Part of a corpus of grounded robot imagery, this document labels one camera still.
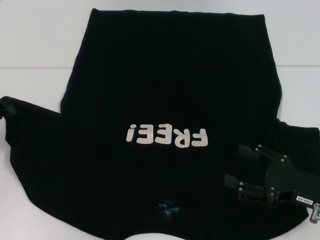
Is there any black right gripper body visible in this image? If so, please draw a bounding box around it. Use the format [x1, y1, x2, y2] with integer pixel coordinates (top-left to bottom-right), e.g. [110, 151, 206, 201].
[263, 155, 320, 208]

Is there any silver right wrist connector plug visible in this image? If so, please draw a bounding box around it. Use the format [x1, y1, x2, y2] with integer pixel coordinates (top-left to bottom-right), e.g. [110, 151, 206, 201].
[308, 202, 320, 225]

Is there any black shirt with FREE print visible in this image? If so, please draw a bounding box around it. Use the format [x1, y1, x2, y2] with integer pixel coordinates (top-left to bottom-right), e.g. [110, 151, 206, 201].
[0, 8, 320, 240]

